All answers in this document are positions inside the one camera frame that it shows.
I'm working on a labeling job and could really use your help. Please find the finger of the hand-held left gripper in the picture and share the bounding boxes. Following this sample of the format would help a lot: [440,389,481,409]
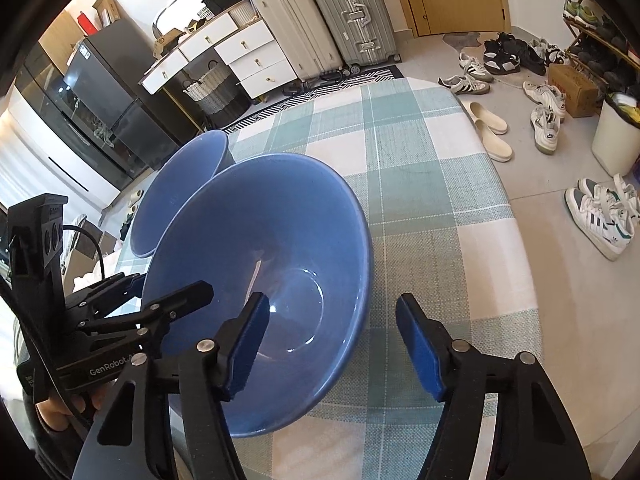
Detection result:
[65,272,148,311]
[75,281,215,335]

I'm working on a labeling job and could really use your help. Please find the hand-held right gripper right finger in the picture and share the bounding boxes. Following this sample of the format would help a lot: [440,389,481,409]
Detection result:
[395,294,593,480]

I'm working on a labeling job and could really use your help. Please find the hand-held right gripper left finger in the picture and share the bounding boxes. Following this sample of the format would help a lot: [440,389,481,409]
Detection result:
[72,291,271,480]

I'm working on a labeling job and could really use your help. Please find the large blue bowl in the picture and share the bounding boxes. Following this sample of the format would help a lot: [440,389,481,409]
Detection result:
[141,154,375,437]

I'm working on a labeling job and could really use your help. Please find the person's left hand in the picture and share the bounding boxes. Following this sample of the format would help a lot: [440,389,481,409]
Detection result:
[35,382,108,433]

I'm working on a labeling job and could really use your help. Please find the dark glass cabinet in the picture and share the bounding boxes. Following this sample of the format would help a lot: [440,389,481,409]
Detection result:
[15,42,151,191]

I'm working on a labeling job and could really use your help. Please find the teal plaid tablecloth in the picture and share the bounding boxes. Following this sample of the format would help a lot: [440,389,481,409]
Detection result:
[117,77,543,480]

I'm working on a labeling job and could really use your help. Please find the black fridge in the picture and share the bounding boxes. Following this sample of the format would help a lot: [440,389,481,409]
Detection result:
[62,35,186,168]

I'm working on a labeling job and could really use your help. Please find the woven laundry basket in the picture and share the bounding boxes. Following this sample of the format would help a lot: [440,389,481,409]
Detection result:
[182,60,251,128]

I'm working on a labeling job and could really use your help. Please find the cream slipper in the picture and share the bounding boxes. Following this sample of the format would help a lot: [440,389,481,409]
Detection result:
[472,120,513,163]
[459,101,508,136]

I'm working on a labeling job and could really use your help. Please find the scattered sneakers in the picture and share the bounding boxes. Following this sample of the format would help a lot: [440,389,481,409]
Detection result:
[437,31,640,262]

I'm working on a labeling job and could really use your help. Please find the white vanity dresser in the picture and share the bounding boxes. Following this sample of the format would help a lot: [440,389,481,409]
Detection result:
[140,10,301,106]

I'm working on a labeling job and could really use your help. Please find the white trash bin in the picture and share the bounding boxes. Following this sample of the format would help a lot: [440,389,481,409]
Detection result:
[591,92,640,177]

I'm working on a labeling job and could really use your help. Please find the oval mirror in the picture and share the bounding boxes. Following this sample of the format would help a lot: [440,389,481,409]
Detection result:
[152,0,211,36]

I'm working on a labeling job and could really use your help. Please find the white suitcase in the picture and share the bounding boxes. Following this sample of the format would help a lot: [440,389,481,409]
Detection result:
[250,0,346,81]

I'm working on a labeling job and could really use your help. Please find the cardboard box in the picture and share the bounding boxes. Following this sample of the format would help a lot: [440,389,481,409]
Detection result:
[547,63,600,118]

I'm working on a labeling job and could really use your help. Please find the silver suitcase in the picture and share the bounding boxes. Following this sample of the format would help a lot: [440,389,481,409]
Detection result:
[305,0,401,73]

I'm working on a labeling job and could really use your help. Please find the metal shoe rack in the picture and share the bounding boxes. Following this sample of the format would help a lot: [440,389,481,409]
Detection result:
[555,0,640,91]

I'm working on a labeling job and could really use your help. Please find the black cable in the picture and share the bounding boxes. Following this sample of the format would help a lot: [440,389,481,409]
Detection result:
[60,225,107,281]

